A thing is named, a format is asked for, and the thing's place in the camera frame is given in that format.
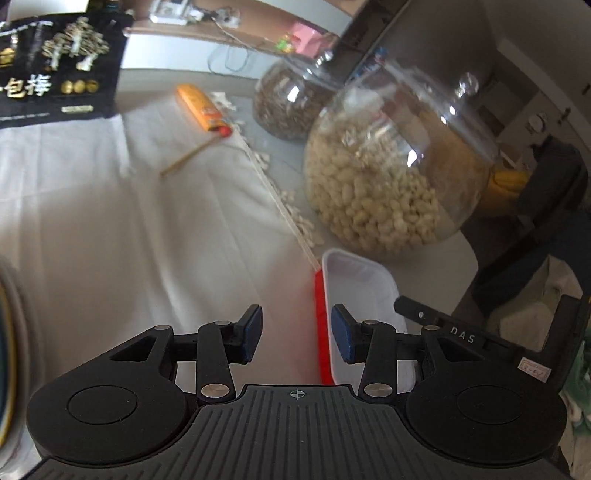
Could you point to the pink box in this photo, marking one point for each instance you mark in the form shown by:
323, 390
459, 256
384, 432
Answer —
308, 39

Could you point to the black snack bag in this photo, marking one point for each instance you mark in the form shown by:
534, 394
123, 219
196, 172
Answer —
51, 69

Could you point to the yellow bananas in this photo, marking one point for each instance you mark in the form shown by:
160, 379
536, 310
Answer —
508, 183

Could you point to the white plastic bowl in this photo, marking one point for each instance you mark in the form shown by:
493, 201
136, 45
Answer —
23, 323

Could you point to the orange paper packet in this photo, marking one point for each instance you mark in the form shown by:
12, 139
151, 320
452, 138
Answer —
203, 108

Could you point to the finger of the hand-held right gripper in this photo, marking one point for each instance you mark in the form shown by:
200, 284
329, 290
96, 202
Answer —
443, 325

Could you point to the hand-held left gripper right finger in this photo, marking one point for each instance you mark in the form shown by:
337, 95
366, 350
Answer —
342, 336

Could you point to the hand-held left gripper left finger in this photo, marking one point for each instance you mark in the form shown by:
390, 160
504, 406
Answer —
253, 333

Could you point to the green toy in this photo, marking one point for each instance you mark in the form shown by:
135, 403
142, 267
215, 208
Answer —
285, 44

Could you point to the glass jar of white kernels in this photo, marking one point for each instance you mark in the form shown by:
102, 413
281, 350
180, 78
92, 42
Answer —
383, 184

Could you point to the white tablecloth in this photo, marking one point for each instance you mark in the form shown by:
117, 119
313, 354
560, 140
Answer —
138, 230

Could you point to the dark chair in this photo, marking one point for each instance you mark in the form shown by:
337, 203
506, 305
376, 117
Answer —
545, 207

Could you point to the wooden media cabinet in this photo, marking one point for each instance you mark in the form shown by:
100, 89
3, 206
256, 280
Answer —
258, 23

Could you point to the white power strip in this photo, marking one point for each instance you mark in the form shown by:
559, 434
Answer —
229, 17

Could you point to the red and white rectangular plate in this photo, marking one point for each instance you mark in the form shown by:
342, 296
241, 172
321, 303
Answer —
360, 286

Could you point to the glass jar of sunflower seeds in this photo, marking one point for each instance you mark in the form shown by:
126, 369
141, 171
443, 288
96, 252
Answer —
291, 101

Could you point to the thin wooden stick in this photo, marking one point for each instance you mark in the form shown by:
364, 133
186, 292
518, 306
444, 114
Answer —
187, 157

